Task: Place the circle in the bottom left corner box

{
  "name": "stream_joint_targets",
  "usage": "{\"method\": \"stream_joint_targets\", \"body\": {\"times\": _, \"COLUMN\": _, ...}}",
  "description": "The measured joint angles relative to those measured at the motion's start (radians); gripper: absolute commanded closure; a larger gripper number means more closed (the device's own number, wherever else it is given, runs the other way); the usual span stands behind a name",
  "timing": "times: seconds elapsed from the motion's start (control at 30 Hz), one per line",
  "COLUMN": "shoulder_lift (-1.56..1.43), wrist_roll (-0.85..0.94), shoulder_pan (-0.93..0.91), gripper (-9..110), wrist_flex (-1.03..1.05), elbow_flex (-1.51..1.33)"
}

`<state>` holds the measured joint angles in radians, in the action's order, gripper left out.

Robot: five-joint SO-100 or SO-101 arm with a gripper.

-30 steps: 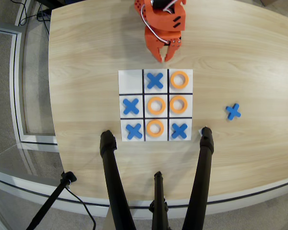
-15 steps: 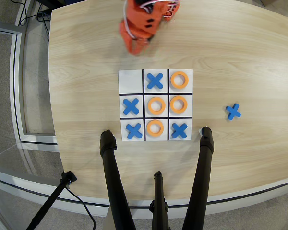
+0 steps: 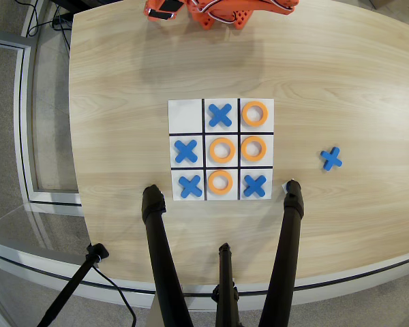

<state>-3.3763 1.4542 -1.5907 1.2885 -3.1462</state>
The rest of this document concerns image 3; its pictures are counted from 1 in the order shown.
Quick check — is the orange foam ring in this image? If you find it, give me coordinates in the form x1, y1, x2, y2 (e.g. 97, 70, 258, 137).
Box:
209, 137, 237, 164
207, 170, 234, 196
240, 135, 267, 162
241, 101, 269, 127

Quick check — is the blue foam cross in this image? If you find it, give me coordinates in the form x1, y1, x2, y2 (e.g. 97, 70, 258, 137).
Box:
174, 140, 199, 164
208, 103, 233, 129
243, 174, 268, 198
178, 174, 204, 199
319, 146, 343, 172

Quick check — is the white tic-tac-toe grid sheet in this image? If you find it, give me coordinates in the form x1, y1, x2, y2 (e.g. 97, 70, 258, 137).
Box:
168, 98, 275, 202

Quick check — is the thick black tripod leg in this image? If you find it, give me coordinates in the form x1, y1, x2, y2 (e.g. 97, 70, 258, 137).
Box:
258, 179, 305, 327
141, 184, 195, 327

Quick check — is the black stand pole with clamp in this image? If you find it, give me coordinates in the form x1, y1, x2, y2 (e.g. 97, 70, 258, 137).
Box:
36, 243, 110, 327

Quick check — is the dark furniture base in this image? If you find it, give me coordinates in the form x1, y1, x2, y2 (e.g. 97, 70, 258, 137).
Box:
50, 0, 123, 15

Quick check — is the white arm cable bundle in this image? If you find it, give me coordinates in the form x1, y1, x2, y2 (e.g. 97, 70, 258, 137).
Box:
190, 0, 294, 25

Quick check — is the black cable on stand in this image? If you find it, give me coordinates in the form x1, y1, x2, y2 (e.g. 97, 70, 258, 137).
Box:
91, 264, 138, 327

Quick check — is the black floor cable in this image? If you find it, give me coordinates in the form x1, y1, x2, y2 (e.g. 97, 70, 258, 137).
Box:
24, 0, 61, 38
51, 5, 72, 54

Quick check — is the white metal floor frame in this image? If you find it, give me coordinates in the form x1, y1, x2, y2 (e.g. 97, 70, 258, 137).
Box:
0, 29, 86, 214

